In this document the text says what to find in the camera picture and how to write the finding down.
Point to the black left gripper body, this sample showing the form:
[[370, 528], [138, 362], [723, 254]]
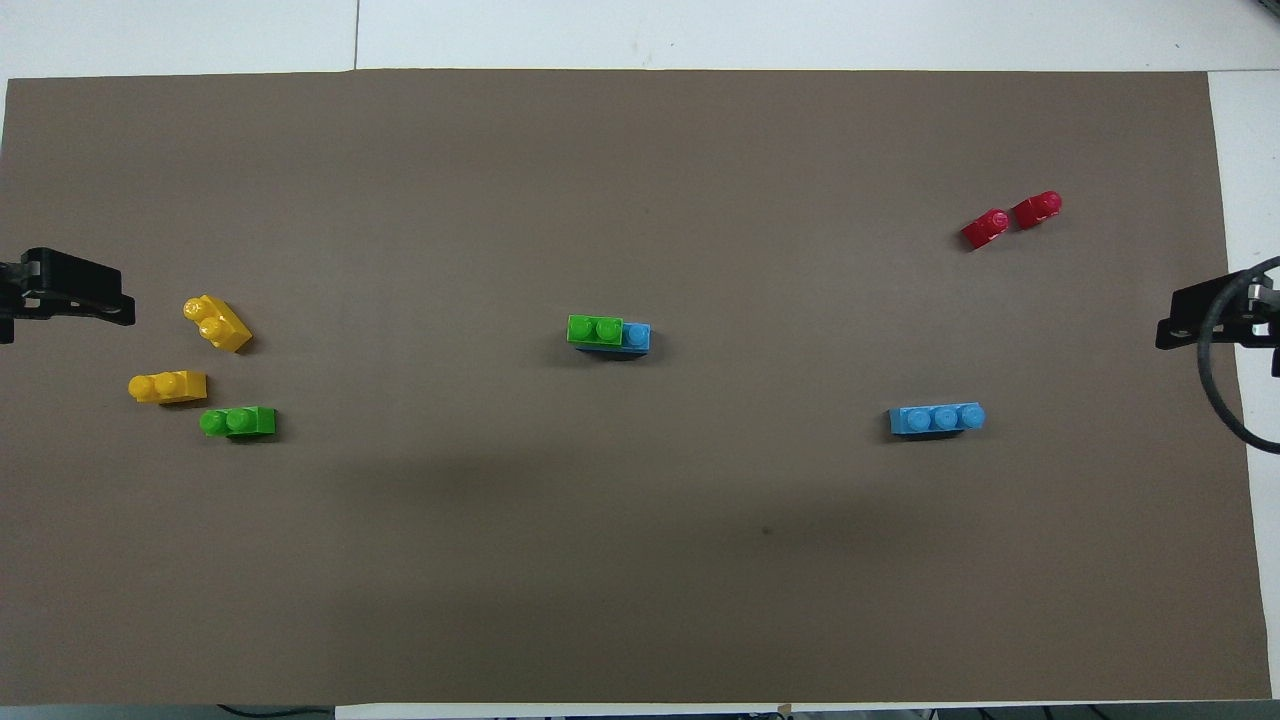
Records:
[[55, 285]]

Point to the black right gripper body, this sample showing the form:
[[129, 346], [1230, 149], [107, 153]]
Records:
[[1245, 310]]

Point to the green two-stud toy brick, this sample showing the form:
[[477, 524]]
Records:
[[245, 422], [595, 330]]

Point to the blue three-stud toy brick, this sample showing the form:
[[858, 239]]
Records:
[[937, 419], [638, 338]]

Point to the yellow two-stud toy brick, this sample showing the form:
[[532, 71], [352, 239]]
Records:
[[170, 387], [222, 326]]

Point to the red one-stud toy brick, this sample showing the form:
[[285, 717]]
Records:
[[1035, 211], [985, 229]]

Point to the brown table mat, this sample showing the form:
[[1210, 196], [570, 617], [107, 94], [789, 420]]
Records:
[[640, 150]]

